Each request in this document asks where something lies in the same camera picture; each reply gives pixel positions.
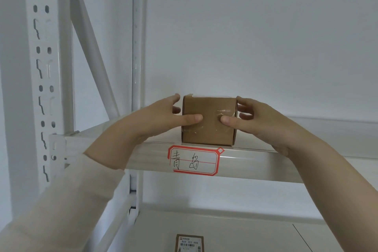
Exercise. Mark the person's right thumb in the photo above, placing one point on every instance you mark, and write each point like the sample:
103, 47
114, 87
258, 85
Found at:
231, 121

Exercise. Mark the brown box with white label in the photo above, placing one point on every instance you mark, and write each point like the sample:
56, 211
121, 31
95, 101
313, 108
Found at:
189, 243

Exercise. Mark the person's left middle finger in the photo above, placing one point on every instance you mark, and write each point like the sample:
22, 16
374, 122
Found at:
176, 110

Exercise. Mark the person's right middle finger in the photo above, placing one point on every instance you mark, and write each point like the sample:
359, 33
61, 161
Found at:
245, 115

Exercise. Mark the white metal shelving rack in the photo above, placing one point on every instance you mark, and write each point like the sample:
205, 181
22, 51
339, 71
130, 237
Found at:
97, 107

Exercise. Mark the small brown cardboard box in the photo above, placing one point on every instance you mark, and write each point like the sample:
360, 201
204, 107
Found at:
210, 122

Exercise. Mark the person's left hand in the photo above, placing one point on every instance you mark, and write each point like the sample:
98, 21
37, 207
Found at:
153, 120

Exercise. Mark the person's left thumb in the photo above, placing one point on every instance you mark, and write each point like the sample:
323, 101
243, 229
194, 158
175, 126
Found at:
190, 119

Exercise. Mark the person's right forearm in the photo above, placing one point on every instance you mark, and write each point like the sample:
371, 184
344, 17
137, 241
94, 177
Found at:
327, 189

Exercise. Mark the person's left forearm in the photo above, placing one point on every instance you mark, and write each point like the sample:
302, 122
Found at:
85, 184

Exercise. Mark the red-bordered white label sticker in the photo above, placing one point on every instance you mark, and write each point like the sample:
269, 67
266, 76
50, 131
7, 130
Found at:
193, 161

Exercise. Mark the person's right hand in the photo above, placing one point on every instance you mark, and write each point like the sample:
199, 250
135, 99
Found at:
260, 122

